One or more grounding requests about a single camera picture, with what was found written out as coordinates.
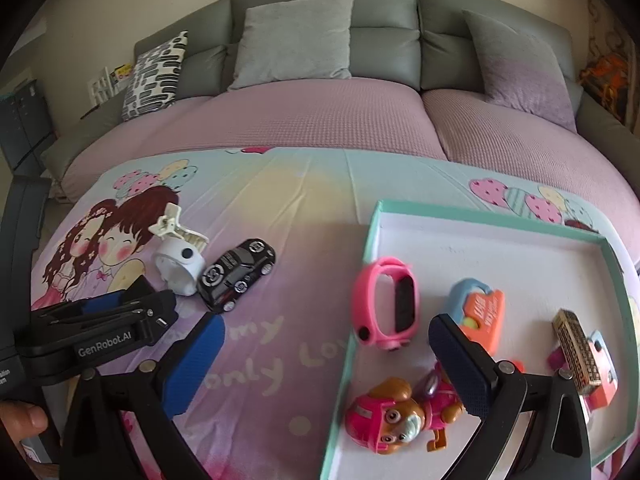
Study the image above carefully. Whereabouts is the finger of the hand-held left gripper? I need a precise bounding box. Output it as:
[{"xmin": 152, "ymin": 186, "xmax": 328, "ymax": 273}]
[
  {"xmin": 30, "ymin": 274, "xmax": 158, "ymax": 326},
  {"xmin": 136, "ymin": 290, "xmax": 180, "ymax": 348}
]

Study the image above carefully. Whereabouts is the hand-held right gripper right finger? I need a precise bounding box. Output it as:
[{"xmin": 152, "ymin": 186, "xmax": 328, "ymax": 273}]
[{"xmin": 428, "ymin": 313, "xmax": 593, "ymax": 480}]

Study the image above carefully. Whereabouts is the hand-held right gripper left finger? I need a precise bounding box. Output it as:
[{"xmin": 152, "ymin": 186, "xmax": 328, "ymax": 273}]
[{"xmin": 59, "ymin": 312, "xmax": 227, "ymax": 480}]

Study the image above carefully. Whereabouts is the orange and blue toy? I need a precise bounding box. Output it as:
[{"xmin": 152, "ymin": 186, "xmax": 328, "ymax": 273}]
[{"xmin": 446, "ymin": 277, "xmax": 505, "ymax": 353}]

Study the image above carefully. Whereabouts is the white box with teal rim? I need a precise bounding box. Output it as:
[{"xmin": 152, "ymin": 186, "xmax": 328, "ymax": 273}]
[{"xmin": 316, "ymin": 200, "xmax": 640, "ymax": 480}]

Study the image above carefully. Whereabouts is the pink wrist watch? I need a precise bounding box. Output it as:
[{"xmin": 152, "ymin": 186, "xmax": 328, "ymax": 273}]
[{"xmin": 351, "ymin": 256, "xmax": 417, "ymax": 352}]

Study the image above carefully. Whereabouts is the gold lattice block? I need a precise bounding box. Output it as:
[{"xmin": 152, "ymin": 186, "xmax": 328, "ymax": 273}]
[{"xmin": 551, "ymin": 308, "xmax": 603, "ymax": 397}]

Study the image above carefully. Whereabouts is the coral and blue toy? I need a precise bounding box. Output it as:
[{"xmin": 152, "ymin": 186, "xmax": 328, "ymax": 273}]
[{"xmin": 582, "ymin": 330, "xmax": 619, "ymax": 411}]

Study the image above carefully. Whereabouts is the person's left hand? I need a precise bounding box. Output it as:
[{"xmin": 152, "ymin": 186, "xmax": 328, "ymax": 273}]
[{"xmin": 0, "ymin": 401, "xmax": 49, "ymax": 450}]

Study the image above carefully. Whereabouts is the white wrist band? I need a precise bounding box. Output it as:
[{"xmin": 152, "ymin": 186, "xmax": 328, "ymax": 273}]
[{"xmin": 151, "ymin": 236, "xmax": 207, "ymax": 296}]

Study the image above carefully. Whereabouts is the pink dog toy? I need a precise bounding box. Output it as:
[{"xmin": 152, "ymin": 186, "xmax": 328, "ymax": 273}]
[{"xmin": 345, "ymin": 359, "xmax": 526, "ymax": 456}]

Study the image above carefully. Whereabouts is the black toy car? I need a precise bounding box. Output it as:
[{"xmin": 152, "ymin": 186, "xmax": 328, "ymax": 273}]
[{"xmin": 196, "ymin": 237, "xmax": 277, "ymax": 315}]

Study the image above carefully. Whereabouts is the magenta plastic stick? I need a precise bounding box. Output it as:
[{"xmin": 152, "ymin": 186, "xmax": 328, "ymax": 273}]
[{"xmin": 546, "ymin": 346, "xmax": 571, "ymax": 375}]

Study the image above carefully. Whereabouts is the cream hair claw clip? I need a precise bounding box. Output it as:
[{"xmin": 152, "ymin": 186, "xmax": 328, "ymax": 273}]
[{"xmin": 148, "ymin": 203, "xmax": 209, "ymax": 257}]

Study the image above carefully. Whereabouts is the printed cartoon blanket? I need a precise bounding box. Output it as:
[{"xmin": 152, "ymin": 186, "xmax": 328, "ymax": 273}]
[{"xmin": 30, "ymin": 146, "xmax": 640, "ymax": 480}]

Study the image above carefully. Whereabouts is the dark grey cabinet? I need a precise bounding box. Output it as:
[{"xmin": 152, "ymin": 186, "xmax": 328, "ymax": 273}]
[{"xmin": 0, "ymin": 79, "xmax": 55, "ymax": 171}]

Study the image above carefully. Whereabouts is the white book stand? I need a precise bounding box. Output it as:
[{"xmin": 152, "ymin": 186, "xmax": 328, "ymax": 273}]
[{"xmin": 89, "ymin": 66, "xmax": 118, "ymax": 106}]

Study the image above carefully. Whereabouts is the black and cream patterned pillow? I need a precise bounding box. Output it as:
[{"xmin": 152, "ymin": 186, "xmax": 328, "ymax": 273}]
[{"xmin": 121, "ymin": 31, "xmax": 189, "ymax": 122}]

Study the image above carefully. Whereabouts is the pink sofa cover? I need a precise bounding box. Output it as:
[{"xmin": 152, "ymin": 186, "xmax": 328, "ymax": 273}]
[{"xmin": 60, "ymin": 77, "xmax": 640, "ymax": 266}]

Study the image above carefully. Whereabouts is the purple grey pillow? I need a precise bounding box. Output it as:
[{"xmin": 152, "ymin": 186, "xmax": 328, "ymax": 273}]
[{"xmin": 462, "ymin": 9, "xmax": 578, "ymax": 135}]

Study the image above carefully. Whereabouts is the plain grey pillow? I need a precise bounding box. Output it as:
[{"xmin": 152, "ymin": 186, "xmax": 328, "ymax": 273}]
[{"xmin": 228, "ymin": 0, "xmax": 356, "ymax": 92}]

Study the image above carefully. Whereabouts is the orange printed cloth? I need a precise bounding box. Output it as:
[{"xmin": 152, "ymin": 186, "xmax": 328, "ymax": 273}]
[{"xmin": 579, "ymin": 35, "xmax": 632, "ymax": 123}]

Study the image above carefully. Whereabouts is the grey sofa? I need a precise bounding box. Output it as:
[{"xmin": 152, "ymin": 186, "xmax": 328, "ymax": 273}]
[{"xmin": 40, "ymin": 0, "xmax": 640, "ymax": 196}]

